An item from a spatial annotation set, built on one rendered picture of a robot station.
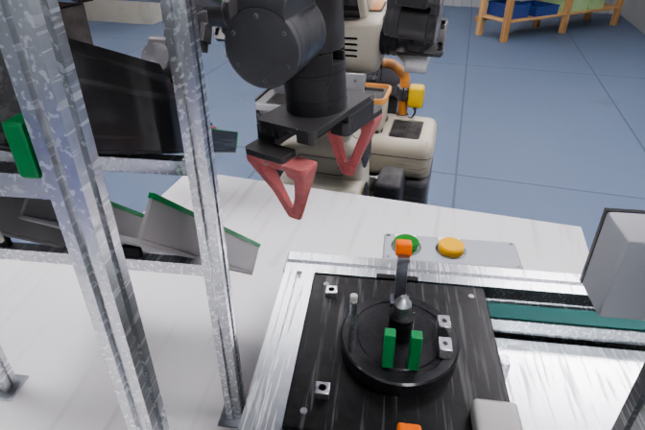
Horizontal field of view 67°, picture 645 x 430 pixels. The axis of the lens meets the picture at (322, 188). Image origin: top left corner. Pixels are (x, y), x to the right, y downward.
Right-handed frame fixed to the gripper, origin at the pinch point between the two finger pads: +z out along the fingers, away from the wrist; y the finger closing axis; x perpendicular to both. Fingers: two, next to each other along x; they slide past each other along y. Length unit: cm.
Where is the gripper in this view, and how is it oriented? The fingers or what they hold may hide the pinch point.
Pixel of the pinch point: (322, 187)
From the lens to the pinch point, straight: 50.7
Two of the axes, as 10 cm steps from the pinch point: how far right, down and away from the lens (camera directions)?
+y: 5.7, -4.6, 6.8
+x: -8.2, -2.6, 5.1
